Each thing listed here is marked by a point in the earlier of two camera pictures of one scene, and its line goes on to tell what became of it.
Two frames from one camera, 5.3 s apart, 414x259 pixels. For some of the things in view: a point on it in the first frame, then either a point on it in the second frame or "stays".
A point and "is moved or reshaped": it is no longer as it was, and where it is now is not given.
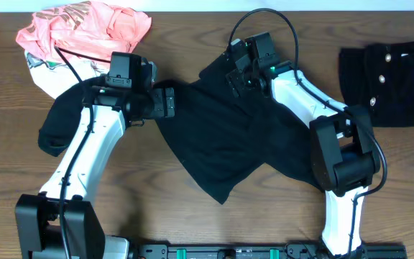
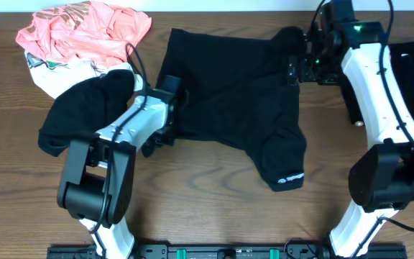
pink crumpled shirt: x=90 y=29 stays
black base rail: x=298 y=251 stays
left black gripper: x=169 y=102 → x=178 y=110
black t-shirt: x=221 y=137 is moved or reshaped
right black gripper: x=234 y=80 → x=305 y=60
